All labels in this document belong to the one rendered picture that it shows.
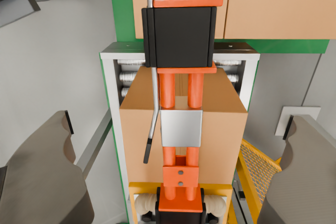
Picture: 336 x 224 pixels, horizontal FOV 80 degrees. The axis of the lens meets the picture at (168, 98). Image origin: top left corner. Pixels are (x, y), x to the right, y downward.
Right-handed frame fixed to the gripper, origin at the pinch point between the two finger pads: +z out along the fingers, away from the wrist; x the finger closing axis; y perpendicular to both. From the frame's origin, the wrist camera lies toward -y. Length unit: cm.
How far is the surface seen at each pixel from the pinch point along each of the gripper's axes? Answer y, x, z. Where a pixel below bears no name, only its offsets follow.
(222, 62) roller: 24, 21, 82
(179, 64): 1.5, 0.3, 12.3
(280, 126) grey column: 99, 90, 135
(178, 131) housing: 12.3, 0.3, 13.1
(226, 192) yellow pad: 42, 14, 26
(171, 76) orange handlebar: 3.7, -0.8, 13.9
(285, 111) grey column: 84, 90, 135
